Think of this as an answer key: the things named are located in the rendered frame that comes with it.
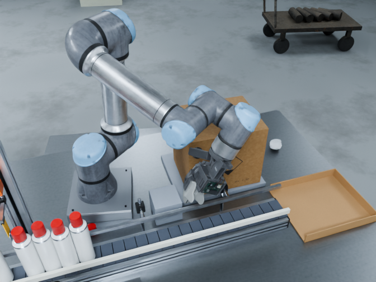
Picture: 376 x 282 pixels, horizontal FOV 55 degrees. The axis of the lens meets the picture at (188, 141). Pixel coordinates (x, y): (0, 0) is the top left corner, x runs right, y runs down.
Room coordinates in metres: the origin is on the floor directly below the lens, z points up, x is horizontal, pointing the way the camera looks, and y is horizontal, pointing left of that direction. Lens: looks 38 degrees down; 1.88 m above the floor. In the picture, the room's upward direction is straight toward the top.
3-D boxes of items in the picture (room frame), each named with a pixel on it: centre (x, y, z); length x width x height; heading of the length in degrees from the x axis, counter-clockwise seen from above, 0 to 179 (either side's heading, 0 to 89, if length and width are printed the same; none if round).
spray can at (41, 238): (0.64, 0.42, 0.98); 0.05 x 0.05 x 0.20
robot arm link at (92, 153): (0.98, 0.34, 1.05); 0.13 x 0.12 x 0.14; 146
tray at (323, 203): (0.93, -0.50, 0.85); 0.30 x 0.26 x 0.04; 108
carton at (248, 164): (1.12, -0.11, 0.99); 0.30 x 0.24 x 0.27; 106
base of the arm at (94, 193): (0.98, 0.35, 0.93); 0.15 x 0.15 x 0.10
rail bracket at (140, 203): (0.80, 0.16, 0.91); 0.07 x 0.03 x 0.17; 18
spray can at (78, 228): (0.68, 0.32, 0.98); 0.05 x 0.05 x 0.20
